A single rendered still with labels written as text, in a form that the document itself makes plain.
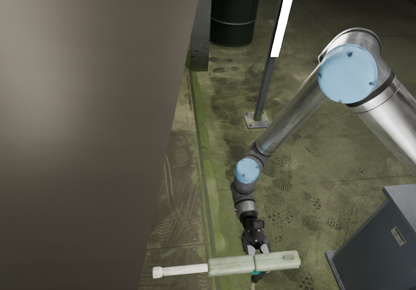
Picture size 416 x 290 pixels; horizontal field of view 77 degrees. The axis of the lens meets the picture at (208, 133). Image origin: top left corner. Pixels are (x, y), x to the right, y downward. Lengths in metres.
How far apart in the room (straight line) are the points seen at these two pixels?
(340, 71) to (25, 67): 0.56
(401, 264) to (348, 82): 0.80
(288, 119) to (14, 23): 0.83
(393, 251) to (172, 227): 1.02
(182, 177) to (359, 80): 1.32
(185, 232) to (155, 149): 1.30
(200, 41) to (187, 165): 1.31
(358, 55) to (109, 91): 0.51
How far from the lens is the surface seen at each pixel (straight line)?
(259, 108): 2.14
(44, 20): 0.21
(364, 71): 0.63
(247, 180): 1.01
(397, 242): 1.25
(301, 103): 0.89
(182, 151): 1.88
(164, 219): 1.59
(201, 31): 2.60
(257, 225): 0.98
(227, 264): 0.95
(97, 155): 0.28
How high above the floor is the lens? 1.45
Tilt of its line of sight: 44 degrees down
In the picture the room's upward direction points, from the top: 4 degrees clockwise
